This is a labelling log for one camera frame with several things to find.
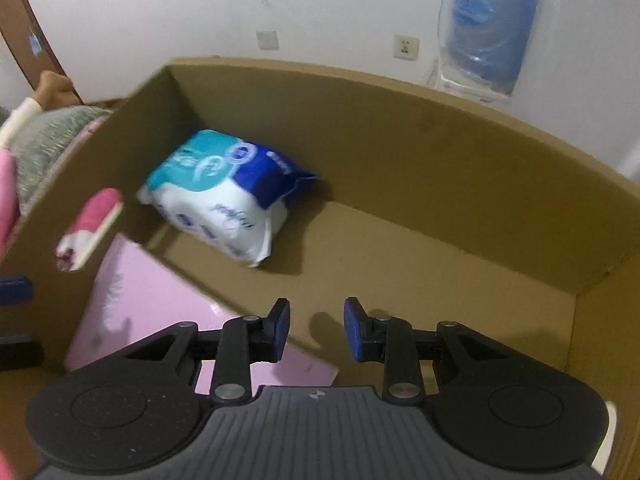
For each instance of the white wall socket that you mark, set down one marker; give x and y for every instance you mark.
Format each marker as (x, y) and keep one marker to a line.
(406, 48)

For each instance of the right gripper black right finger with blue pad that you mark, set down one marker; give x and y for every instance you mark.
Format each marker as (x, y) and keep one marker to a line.
(401, 349)

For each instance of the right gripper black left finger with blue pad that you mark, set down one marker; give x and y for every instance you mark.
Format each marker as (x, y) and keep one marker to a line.
(179, 351)

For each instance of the green leaf pattern pillow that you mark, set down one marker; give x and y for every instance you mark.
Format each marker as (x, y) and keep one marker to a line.
(43, 140)

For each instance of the white wall switch plate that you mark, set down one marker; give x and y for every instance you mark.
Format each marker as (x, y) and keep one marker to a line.
(267, 40)

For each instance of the blue water jug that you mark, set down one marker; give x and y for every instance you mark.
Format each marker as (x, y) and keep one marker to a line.
(483, 43)

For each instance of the person lying on bed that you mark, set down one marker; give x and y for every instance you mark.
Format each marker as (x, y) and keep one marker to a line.
(54, 91)

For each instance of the blue white wet wipes pack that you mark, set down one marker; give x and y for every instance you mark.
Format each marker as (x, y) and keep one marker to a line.
(229, 193)

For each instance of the blue mask on door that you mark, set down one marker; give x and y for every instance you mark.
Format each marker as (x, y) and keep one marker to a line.
(34, 45)

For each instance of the brown cardboard box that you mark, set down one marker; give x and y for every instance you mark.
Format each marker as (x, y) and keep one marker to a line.
(427, 208)

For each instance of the brown wooden door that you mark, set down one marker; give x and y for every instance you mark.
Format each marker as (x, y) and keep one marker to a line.
(18, 21)

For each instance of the pink floral bed quilt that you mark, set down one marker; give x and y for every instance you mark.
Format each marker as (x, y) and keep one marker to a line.
(133, 296)

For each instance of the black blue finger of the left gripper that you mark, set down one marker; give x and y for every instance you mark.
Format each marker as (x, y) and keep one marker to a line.
(15, 290)

